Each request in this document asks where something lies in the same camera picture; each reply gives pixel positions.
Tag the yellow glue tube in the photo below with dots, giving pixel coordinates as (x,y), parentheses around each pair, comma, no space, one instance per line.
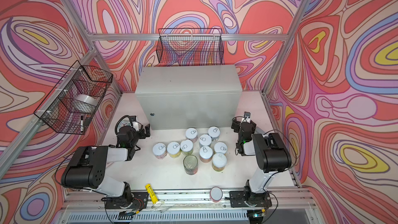
(151,193)

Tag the back right white lid can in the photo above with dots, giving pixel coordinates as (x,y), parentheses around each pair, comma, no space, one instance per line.
(214,132)

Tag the green label can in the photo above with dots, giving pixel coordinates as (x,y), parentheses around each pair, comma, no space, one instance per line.
(186,147)

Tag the pink label can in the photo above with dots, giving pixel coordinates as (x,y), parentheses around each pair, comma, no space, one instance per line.
(159,150)

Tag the grey metal cabinet box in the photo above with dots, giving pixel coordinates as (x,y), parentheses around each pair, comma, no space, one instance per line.
(181,97)

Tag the back left pink can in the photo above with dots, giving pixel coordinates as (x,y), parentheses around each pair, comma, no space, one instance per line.
(191,134)

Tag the dark blue tin can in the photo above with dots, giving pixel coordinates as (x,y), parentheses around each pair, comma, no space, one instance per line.
(190,164)

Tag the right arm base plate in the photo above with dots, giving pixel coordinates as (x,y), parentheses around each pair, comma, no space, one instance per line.
(240,199)

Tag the right yellow label can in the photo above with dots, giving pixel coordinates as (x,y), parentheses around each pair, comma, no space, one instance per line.
(220,147)

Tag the center white lid can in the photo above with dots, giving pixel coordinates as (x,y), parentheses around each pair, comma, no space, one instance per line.
(205,140)

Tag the white lid can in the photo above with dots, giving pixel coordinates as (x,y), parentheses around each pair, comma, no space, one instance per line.
(214,132)
(205,140)

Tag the pink tape roll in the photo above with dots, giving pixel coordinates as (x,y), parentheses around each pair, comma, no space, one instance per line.
(216,194)

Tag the black wire basket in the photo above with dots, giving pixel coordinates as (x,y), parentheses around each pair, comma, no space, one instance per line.
(59,114)
(190,46)

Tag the back black wire basket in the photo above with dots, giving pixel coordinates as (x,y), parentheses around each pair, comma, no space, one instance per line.
(190,46)

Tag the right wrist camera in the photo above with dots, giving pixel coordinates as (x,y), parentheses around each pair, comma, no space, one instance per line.
(247,115)

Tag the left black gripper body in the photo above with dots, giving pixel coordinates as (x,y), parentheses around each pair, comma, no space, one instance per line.
(144,130)

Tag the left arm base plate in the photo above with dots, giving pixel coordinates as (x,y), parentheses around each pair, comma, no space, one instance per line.
(137,201)

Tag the green yellow peach can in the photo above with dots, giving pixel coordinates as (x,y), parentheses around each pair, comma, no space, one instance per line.
(219,162)

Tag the black marker pen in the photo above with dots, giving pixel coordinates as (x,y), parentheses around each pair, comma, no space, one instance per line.
(82,129)

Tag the left black wire basket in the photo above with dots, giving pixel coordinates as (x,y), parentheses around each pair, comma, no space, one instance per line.
(59,114)

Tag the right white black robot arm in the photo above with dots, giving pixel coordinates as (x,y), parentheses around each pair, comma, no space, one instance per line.
(272,158)

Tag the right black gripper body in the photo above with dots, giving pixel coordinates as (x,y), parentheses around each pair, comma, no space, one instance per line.
(243,124)

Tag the silver tape roll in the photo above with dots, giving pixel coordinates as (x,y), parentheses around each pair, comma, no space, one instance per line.
(84,104)

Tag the yellow label can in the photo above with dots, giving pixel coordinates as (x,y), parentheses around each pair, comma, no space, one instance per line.
(173,149)
(220,147)

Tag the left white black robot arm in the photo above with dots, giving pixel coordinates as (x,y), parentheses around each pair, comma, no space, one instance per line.
(87,169)

